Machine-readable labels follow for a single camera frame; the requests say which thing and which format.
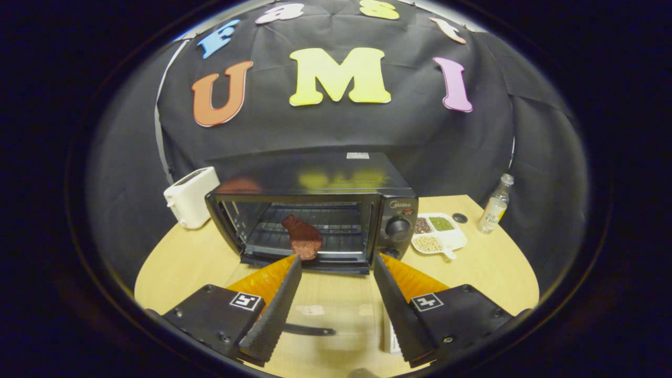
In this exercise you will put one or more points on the white rectangular tray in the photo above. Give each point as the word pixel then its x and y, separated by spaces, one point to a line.
pixel 389 336

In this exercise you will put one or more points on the small black round cap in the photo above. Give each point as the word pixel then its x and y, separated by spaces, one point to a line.
pixel 460 218

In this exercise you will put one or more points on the black toaster oven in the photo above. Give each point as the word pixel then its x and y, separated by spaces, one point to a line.
pixel 325 176

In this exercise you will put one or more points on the red meat slice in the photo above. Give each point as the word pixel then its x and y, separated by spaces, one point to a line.
pixel 304 239

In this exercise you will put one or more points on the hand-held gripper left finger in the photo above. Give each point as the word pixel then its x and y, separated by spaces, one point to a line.
pixel 275 310

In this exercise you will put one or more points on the white divided dish with grains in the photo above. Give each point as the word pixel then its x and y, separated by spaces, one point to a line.
pixel 441 239

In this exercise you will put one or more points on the small clear bottle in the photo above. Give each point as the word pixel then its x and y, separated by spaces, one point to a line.
pixel 493 212

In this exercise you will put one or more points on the white bread toaster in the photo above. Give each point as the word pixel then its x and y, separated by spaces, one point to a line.
pixel 189 199

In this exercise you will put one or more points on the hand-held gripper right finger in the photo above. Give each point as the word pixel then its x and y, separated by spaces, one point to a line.
pixel 399 310

